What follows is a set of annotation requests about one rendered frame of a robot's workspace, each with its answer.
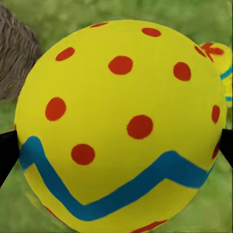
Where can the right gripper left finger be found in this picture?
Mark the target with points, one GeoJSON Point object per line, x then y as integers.
{"type": "Point", "coordinates": [9, 153]}

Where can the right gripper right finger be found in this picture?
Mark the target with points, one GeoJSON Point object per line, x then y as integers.
{"type": "Point", "coordinates": [226, 145]}

